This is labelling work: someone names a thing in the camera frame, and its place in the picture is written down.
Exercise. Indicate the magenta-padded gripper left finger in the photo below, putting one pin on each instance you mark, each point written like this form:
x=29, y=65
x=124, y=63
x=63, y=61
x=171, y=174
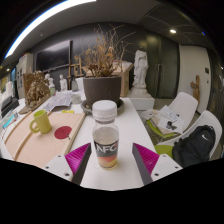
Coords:
x=76, y=160

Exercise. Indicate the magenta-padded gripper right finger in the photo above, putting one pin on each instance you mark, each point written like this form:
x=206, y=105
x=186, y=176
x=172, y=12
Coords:
x=146, y=160

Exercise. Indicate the clear drink bottle white cap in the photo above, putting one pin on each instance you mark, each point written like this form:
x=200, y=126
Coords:
x=106, y=136

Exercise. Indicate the flat round red coaster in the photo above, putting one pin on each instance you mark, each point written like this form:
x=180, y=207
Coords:
x=62, y=132

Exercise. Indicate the light wooden drawing board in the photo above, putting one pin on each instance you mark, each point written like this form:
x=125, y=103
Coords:
x=43, y=148
x=16, y=140

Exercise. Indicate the white paper stack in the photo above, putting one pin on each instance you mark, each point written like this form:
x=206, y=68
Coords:
x=166, y=116

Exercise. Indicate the black backpack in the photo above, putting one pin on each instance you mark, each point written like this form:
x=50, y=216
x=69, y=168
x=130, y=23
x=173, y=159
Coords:
x=193, y=146

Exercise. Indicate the small flat yellow item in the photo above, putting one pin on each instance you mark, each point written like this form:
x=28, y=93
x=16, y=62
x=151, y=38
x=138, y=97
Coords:
x=68, y=111

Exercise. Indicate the yellow-green mug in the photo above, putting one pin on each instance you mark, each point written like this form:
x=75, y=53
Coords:
x=42, y=122

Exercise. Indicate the grey plant saucer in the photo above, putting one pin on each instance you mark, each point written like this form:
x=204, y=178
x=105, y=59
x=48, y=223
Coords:
x=86, y=108

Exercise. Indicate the small white cup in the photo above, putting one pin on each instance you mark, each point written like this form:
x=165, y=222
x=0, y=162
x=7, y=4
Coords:
x=76, y=99

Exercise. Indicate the printed newspaper sheet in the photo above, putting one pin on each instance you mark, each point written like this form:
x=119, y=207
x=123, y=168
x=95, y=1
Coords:
x=60, y=100

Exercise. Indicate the white chair with papers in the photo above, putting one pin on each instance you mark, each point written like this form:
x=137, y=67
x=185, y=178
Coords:
x=185, y=103

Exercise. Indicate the dried plant in grey pot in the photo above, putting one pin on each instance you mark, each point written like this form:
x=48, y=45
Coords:
x=101, y=90

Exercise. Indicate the white chair with backpack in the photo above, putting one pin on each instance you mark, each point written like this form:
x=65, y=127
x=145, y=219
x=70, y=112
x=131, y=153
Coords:
x=208, y=118

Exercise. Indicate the green spray bottle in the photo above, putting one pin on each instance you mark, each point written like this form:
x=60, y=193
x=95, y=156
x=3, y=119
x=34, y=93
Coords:
x=52, y=89

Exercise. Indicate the small white plaster bust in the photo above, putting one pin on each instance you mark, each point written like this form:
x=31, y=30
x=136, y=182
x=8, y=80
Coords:
x=63, y=83

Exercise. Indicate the colourful picture book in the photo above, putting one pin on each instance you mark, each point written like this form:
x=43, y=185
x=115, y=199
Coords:
x=9, y=120

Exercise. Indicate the large white plaster bust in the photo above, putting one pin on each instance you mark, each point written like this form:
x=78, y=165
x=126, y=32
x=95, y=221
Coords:
x=48, y=80

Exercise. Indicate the wooden jointed figure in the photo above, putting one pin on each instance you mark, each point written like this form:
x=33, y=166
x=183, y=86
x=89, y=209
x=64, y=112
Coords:
x=195, y=88

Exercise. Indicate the black flat boxes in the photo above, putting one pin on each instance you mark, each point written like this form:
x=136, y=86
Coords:
x=8, y=106

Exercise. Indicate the wooden easel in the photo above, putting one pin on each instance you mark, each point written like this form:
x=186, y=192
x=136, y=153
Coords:
x=76, y=71

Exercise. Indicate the white headless torso statue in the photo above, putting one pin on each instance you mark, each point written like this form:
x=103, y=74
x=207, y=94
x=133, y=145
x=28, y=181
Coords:
x=140, y=70

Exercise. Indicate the brown flat panel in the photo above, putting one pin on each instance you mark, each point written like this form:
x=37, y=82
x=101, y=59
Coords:
x=27, y=80

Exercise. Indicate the white cabinet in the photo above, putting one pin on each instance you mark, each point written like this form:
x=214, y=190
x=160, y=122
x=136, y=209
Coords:
x=24, y=73

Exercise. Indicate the long white ceiling light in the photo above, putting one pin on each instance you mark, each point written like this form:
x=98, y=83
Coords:
x=36, y=20

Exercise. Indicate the black wall screen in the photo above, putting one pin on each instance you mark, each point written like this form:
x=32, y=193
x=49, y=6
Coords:
x=53, y=56

